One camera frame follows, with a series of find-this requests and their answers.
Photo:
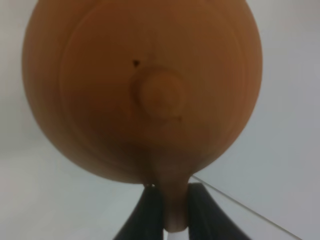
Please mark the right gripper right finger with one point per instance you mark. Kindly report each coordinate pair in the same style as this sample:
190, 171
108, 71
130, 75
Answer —
206, 220

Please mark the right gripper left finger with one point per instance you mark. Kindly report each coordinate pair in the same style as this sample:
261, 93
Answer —
146, 222

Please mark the brown clay teapot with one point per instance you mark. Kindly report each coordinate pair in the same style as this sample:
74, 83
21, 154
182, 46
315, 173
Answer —
143, 91

